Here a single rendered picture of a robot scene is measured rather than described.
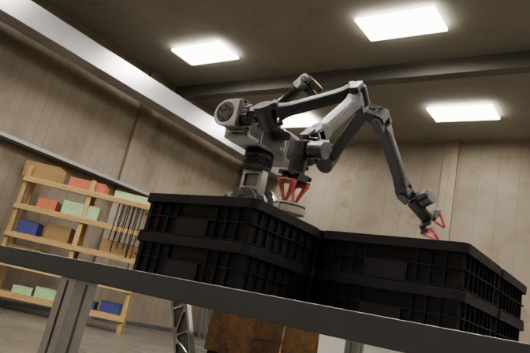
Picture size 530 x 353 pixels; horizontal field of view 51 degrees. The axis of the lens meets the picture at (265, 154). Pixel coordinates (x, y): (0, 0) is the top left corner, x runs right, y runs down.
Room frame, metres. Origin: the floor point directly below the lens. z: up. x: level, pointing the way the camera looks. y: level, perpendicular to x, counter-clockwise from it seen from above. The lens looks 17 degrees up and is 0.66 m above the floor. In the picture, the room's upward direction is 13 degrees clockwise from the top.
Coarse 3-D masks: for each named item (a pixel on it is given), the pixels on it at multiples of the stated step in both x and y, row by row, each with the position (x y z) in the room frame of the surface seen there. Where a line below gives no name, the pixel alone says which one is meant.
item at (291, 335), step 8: (288, 328) 7.59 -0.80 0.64; (288, 336) 7.58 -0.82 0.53; (296, 336) 7.53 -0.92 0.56; (304, 336) 7.48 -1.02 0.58; (312, 336) 7.43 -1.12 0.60; (288, 344) 7.57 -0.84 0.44; (296, 344) 7.52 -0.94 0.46; (304, 344) 7.47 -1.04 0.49; (312, 344) 7.42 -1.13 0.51; (288, 352) 7.56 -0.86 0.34; (296, 352) 7.52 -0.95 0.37; (304, 352) 7.46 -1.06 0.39; (312, 352) 7.41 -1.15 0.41
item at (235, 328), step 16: (224, 320) 8.33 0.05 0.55; (240, 320) 8.20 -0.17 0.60; (256, 320) 8.08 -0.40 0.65; (208, 336) 8.43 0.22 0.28; (224, 336) 8.30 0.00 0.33; (240, 336) 8.17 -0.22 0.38; (256, 336) 8.15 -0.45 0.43; (272, 336) 8.59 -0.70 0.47; (208, 352) 8.52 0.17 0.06; (224, 352) 8.27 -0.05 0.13; (240, 352) 8.15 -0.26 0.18; (256, 352) 8.25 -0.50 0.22; (272, 352) 8.68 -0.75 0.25
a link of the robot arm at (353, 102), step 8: (352, 88) 1.88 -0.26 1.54; (360, 88) 1.89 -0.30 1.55; (352, 96) 1.88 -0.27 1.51; (360, 96) 1.88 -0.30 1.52; (344, 104) 1.85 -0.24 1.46; (352, 104) 1.85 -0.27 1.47; (360, 104) 1.89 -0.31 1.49; (336, 112) 1.81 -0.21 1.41; (344, 112) 1.81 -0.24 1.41; (352, 112) 1.85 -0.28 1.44; (360, 112) 1.93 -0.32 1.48; (328, 120) 1.77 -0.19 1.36; (336, 120) 1.78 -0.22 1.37; (344, 120) 1.82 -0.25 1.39; (320, 128) 1.71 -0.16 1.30; (328, 128) 1.75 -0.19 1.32; (336, 128) 1.79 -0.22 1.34; (312, 136) 1.70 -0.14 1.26; (320, 136) 1.72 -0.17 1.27; (328, 136) 1.76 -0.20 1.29
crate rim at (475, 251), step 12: (348, 240) 1.45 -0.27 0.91; (360, 240) 1.42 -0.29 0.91; (372, 240) 1.40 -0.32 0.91; (384, 240) 1.38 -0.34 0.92; (396, 240) 1.36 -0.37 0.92; (408, 240) 1.34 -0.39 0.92; (420, 240) 1.32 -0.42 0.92; (432, 240) 1.30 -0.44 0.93; (444, 240) 1.28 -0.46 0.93; (468, 252) 1.26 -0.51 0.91; (480, 252) 1.32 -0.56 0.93; (492, 264) 1.40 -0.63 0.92
